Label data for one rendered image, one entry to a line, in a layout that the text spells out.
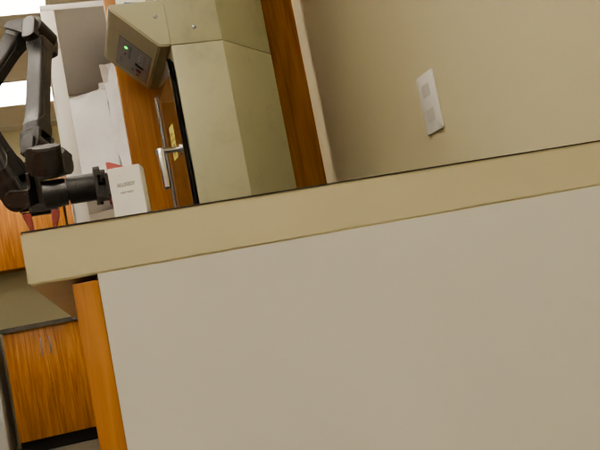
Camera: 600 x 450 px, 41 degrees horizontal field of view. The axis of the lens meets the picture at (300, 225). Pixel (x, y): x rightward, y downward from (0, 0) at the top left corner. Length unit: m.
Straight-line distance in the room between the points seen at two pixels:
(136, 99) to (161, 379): 1.54
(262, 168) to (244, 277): 1.15
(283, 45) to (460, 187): 1.56
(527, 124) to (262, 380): 0.78
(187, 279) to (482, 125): 0.89
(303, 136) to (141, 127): 0.42
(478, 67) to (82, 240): 0.93
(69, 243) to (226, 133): 1.13
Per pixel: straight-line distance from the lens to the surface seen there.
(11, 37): 2.44
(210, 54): 1.77
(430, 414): 0.68
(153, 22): 1.78
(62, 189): 1.70
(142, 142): 2.08
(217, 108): 1.74
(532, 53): 1.28
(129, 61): 1.97
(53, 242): 0.62
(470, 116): 1.46
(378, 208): 0.67
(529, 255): 0.72
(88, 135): 3.16
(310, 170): 2.14
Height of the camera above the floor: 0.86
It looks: 4 degrees up
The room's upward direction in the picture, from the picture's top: 11 degrees counter-clockwise
